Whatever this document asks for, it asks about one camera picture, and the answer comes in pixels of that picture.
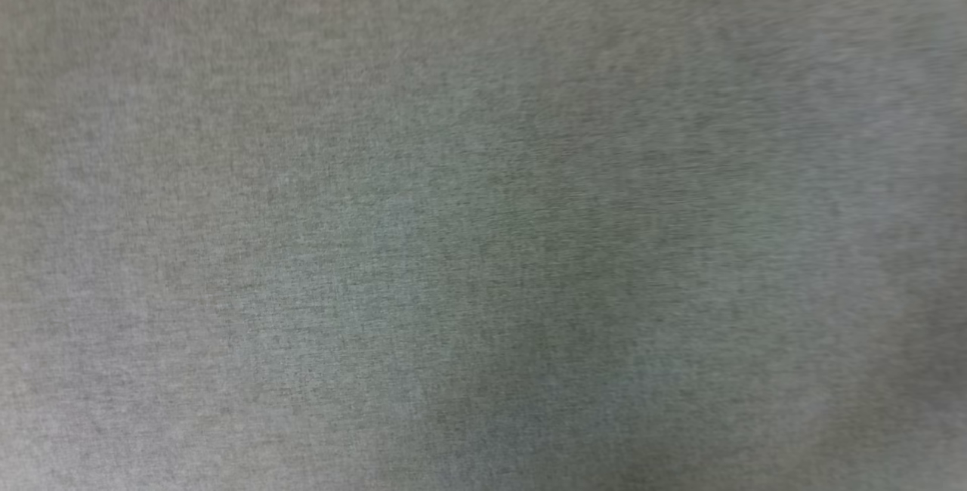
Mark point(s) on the grey fabric sofa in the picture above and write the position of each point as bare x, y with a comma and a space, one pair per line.
483, 219

